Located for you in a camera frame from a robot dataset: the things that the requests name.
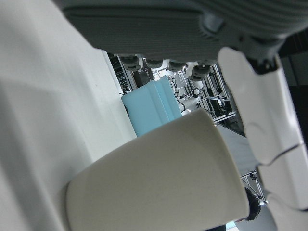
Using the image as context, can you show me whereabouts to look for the dark haired person head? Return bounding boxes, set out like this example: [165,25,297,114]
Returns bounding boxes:
[237,187,262,222]

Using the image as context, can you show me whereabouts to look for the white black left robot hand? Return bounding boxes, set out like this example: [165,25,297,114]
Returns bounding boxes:
[52,0,308,231]

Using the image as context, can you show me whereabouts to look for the beige paper cup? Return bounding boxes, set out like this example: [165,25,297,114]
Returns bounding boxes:
[64,108,250,231]

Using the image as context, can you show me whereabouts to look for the light blue plastic bin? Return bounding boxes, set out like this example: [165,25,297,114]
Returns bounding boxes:
[121,76,182,138]

